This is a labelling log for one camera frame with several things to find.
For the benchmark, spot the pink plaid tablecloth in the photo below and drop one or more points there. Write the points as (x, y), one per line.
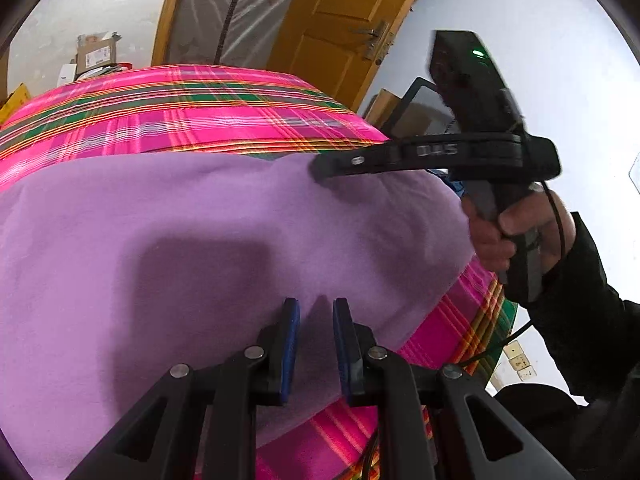
(175, 110)

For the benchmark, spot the purple fleece pants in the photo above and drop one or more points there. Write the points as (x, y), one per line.
(150, 260)

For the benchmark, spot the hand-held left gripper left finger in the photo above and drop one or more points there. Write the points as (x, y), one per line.
(290, 347)

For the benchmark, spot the blue denim bag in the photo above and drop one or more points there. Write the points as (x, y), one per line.
(450, 182)

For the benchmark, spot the person's right hand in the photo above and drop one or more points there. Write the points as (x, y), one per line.
(487, 245)

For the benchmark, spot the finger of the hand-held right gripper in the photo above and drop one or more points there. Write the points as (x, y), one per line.
(355, 161)

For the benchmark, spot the small white box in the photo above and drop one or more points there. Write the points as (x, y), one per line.
(67, 74)

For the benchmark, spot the door frame with plastic curtain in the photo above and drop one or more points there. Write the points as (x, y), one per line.
(210, 10)

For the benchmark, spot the person's torso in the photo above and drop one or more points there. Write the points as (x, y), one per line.
(575, 435)

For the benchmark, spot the wooden door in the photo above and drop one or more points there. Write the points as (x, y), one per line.
(340, 25)

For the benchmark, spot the brown cardboard box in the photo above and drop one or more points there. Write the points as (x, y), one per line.
(97, 52)

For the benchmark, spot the wall socket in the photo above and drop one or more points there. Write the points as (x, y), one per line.
(519, 360)

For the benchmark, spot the person's right forearm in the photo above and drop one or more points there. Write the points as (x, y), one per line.
(590, 310)

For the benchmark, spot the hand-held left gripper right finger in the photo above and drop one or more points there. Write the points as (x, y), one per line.
(342, 347)

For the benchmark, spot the yellow bag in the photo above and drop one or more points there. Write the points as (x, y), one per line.
(15, 102)

